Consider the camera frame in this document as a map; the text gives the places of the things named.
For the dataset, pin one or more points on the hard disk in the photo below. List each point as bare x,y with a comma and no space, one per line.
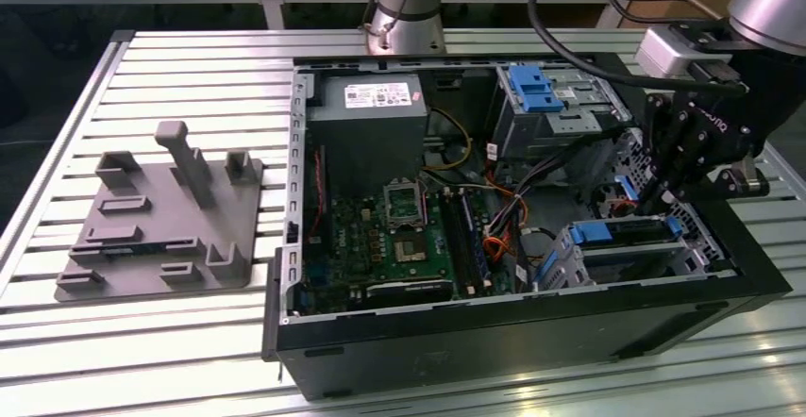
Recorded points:
591,234

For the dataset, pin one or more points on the metal drive cage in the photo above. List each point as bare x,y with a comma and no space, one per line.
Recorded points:
566,124

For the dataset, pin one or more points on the black RAM slot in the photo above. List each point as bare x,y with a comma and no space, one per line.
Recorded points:
472,242
464,242
479,242
456,242

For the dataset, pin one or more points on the black graphics card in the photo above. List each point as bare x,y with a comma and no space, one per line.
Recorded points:
410,290

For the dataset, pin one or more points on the black PC case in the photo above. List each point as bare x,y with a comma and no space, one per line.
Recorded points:
440,355

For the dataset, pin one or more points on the grey parts rack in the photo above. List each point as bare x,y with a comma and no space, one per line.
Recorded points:
158,228

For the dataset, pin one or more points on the grey power supply unit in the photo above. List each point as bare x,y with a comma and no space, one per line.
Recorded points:
364,148

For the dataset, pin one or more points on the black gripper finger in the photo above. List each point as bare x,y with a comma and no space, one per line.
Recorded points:
658,143
699,162

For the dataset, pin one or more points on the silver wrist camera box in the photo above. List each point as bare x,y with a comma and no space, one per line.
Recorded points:
667,51

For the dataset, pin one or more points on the metal disk bay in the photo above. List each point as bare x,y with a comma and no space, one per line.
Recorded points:
573,271

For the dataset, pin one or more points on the green motherboard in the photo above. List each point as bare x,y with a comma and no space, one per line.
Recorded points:
352,247

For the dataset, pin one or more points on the blue plastic drive latch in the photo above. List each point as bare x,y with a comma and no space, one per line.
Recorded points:
531,91

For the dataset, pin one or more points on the CPU socket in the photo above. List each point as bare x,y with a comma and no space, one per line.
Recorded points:
412,247

